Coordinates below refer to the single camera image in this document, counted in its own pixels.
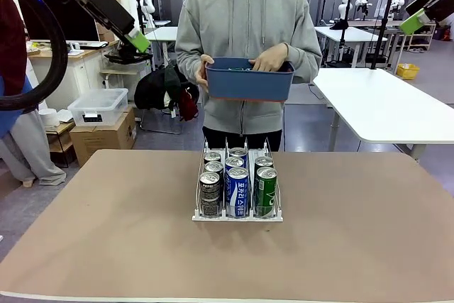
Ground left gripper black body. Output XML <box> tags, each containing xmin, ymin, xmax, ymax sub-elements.
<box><xmin>72</xmin><ymin>0</ymin><xmax>136</xmax><ymax>45</ymax></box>

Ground blue plastic bin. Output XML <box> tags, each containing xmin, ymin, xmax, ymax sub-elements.
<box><xmin>204</xmin><ymin>56</ymin><xmax>297</xmax><ymax>103</ymax></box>

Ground person's right forearm grey sleeve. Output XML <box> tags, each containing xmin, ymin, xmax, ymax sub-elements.
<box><xmin>175</xmin><ymin>43</ymin><xmax>205</xmax><ymax>81</ymax></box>

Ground person's left forearm grey sleeve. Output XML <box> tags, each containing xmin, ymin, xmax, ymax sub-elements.
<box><xmin>282</xmin><ymin>40</ymin><xmax>323</xmax><ymax>77</ymax></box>

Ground person's right hand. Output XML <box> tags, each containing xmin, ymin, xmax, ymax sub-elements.
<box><xmin>195</xmin><ymin>53</ymin><xmax>215</xmax><ymax>92</ymax></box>

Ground person's left hand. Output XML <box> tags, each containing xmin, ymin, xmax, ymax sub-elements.
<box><xmin>248</xmin><ymin>43</ymin><xmax>290</xmax><ymax>73</ymax></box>

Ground wooden background shelf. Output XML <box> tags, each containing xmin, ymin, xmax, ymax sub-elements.
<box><xmin>404</xmin><ymin>21</ymin><xmax>438</xmax><ymax>53</ymax></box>

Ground white background table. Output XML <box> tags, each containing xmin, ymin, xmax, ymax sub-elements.
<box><xmin>314</xmin><ymin>26</ymin><xmax>389</xmax><ymax>67</ymax></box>
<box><xmin>144</xmin><ymin>26</ymin><xmax>179</xmax><ymax>70</ymax></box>

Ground black computer monitor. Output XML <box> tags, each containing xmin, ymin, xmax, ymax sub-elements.
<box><xmin>26</xmin><ymin>0</ymin><xmax>101</xmax><ymax>43</ymax></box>

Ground black tripod stand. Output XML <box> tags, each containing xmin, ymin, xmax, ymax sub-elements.
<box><xmin>370</xmin><ymin>0</ymin><xmax>397</xmax><ymax>70</ymax></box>

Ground red container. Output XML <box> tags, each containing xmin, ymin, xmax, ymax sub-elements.
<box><xmin>433</xmin><ymin>26</ymin><xmax>452</xmax><ymax>43</ymax></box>

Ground yellow plastic crate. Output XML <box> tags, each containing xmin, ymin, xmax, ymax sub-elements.
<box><xmin>395</xmin><ymin>63</ymin><xmax>421</xmax><ymax>81</ymax></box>

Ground black jacket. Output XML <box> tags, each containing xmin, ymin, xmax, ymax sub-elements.
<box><xmin>133</xmin><ymin>61</ymin><xmax>199</xmax><ymax>113</ymax></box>

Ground white desk with wooden top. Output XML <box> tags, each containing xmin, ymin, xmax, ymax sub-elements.
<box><xmin>26</xmin><ymin>39</ymin><xmax>120</xmax><ymax>113</ymax></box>

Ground clear plastic storage box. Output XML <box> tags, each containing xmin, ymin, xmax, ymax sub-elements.
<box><xmin>67</xmin><ymin>88</ymin><xmax>130</xmax><ymax>128</ymax></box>

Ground red bag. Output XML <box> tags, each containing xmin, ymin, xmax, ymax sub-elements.
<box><xmin>178</xmin><ymin>88</ymin><xmax>200</xmax><ymax>123</ymax></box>

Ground large white table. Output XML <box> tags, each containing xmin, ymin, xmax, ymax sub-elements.
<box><xmin>311</xmin><ymin>67</ymin><xmax>454</xmax><ymax>162</ymax></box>

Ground large brown cardboard box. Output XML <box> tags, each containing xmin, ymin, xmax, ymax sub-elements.
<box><xmin>70</xmin><ymin>106</ymin><xmax>138</xmax><ymax>168</ymax></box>

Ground person in grey hoodie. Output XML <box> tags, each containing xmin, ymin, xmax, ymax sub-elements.
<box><xmin>175</xmin><ymin>0</ymin><xmax>323</xmax><ymax>152</ymax></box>

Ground white paper rolls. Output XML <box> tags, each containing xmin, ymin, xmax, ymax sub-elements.
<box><xmin>38</xmin><ymin>108</ymin><xmax>62</xmax><ymax>128</ymax></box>

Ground small wooden side rack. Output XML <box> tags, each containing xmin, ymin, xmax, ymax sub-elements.
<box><xmin>45</xmin><ymin>121</ymin><xmax>77</xmax><ymax>170</ymax></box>

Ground green soda can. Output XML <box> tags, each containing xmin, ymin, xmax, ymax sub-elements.
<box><xmin>254</xmin><ymin>156</ymin><xmax>275</xmax><ymax>171</ymax></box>
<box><xmin>255</xmin><ymin>167</ymin><xmax>279</xmax><ymax>219</ymax></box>

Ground black corrugated cable hose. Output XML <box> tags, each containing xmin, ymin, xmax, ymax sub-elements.
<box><xmin>0</xmin><ymin>0</ymin><xmax>69</xmax><ymax>111</ymax></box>

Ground metal chair frame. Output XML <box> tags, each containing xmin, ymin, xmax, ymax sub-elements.
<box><xmin>139</xmin><ymin>107</ymin><xmax>182</xmax><ymax>136</ymax></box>

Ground white wire can dispenser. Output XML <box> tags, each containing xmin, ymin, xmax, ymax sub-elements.
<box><xmin>191</xmin><ymin>136</ymin><xmax>285</xmax><ymax>223</ymax></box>

